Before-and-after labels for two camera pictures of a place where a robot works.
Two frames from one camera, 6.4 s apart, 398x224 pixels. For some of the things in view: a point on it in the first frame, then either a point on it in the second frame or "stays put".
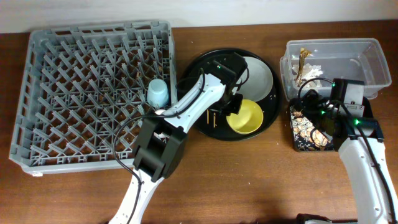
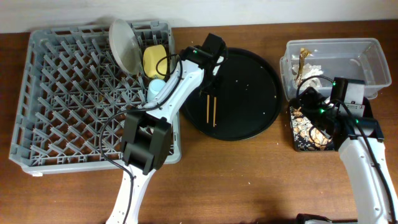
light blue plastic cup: x=158 y=93 stays put
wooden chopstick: x=208 y=117 stays put
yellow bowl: x=249 y=119 → x=151 y=55
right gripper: x=310 y=108 stays put
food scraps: x=305 y=135 stays put
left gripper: x=235 y=106 → x=216 y=87
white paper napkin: x=310 y=71 stays put
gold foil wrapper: x=303 y=53 stays put
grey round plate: x=255 y=81 → x=125 y=45
